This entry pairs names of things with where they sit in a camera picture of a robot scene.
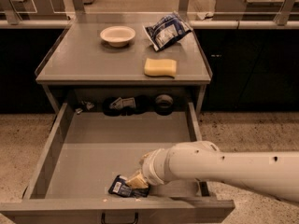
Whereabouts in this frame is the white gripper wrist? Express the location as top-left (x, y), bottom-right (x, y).
top-left (125, 148), bottom-right (170, 189)

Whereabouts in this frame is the blue rxbar wrapper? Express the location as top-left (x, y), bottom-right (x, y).
top-left (108, 175), bottom-right (150, 198)

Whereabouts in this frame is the grey top drawer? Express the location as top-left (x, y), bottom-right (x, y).
top-left (0, 103), bottom-right (235, 224)

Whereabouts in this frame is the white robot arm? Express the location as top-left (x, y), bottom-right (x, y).
top-left (126, 141), bottom-right (299, 203)

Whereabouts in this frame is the grey counter cabinet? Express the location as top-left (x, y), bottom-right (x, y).
top-left (36, 12), bottom-right (212, 111)

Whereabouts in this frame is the yellow sponge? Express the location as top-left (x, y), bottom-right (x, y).
top-left (144, 58), bottom-right (177, 77)

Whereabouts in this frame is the white bowl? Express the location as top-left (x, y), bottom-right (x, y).
top-left (100, 26), bottom-right (135, 48)

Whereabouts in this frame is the blue white snack bag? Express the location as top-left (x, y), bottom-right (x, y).
top-left (143, 11), bottom-right (192, 51)

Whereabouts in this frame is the grey background table left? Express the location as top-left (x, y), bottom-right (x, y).
top-left (0, 0), bottom-right (67, 21)

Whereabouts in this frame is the grey background table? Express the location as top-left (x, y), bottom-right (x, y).
top-left (0, 0), bottom-right (67, 21)
top-left (213, 0), bottom-right (284, 21)

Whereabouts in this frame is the grey background table right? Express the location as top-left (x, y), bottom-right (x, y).
top-left (213, 0), bottom-right (284, 21)

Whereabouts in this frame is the black drawer handle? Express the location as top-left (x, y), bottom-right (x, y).
top-left (100, 213), bottom-right (139, 224)

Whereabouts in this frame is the grey horizontal rail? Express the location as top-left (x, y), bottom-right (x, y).
top-left (0, 20), bottom-right (299, 30)

